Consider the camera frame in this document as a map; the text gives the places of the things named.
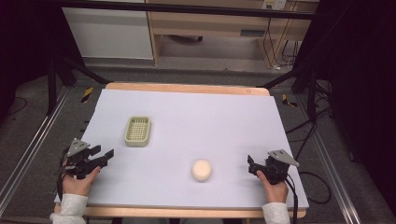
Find wooden table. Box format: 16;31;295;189
53;81;307;219

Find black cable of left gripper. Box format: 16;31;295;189
56;147;70;202

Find metal floor rail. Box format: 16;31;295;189
0;86;73;216
297;94;363;224

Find black floor cables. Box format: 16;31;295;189
285;78;334;205

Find person's right hand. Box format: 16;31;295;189
256;170;290;204

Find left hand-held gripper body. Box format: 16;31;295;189
64;138;102;180

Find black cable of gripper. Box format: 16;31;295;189
281;172;299;224
56;147;70;202

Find round cream soap bar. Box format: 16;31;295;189
191;159;213;183

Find green plastic soap dish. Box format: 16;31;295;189
124;116;152;147

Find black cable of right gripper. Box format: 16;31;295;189
281;172;299;224

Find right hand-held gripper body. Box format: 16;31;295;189
250;149;301;186

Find white table mat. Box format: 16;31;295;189
54;89;310;210

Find black metal frame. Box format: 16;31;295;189
46;0;321;125

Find white power strip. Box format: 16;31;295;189
262;0;288;11

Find white cabinet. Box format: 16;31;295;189
61;0;154;61

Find yellow black floor tape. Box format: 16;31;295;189
80;86;94;104
281;93;299;108

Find person's left hand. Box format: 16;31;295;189
62;165;102;197

